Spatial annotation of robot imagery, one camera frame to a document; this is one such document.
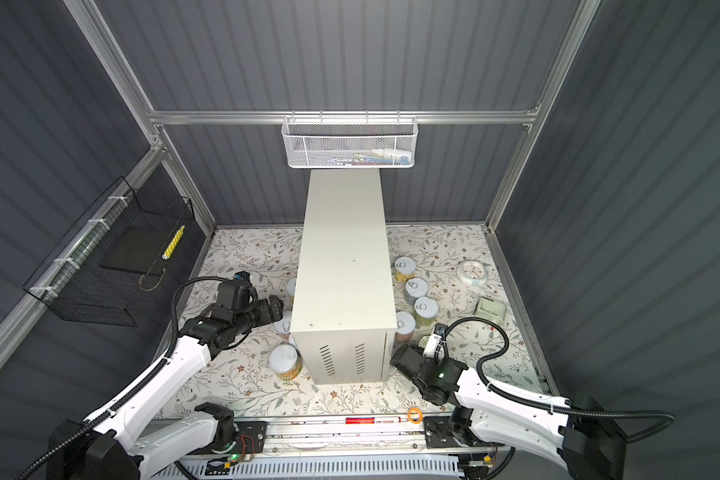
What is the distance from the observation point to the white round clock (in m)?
1.04

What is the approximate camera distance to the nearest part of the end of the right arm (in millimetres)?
577

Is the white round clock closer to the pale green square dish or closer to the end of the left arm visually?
the pale green square dish

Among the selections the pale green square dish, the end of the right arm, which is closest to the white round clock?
the pale green square dish

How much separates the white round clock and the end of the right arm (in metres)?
0.46

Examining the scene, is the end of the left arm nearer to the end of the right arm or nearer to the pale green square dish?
the end of the right arm
